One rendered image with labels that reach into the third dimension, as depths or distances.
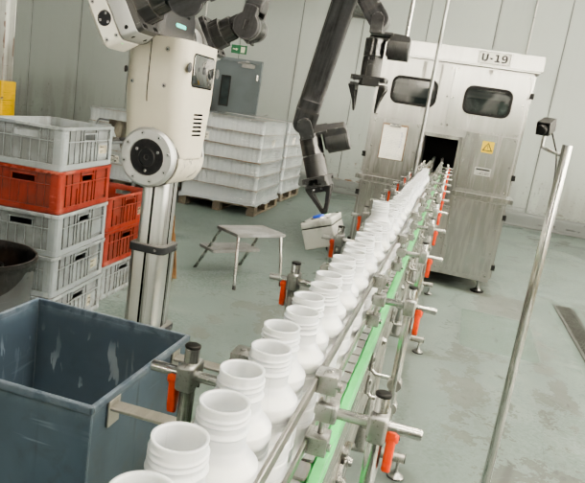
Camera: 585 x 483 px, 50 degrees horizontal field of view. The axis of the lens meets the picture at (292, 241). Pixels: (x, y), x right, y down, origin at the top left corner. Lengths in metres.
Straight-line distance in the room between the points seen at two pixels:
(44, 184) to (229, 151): 4.60
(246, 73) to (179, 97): 10.21
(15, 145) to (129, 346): 2.33
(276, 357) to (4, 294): 2.11
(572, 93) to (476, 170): 5.82
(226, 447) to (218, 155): 7.38
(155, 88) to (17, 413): 0.97
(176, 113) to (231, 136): 6.06
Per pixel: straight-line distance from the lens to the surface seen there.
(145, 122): 1.71
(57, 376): 1.30
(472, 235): 5.80
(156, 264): 1.79
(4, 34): 11.12
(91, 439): 0.92
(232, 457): 0.45
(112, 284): 4.29
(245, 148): 7.66
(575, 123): 11.40
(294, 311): 0.67
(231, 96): 11.93
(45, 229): 3.40
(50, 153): 3.34
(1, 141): 3.46
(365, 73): 1.84
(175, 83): 1.66
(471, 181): 5.75
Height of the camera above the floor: 1.37
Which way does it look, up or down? 12 degrees down
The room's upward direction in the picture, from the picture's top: 9 degrees clockwise
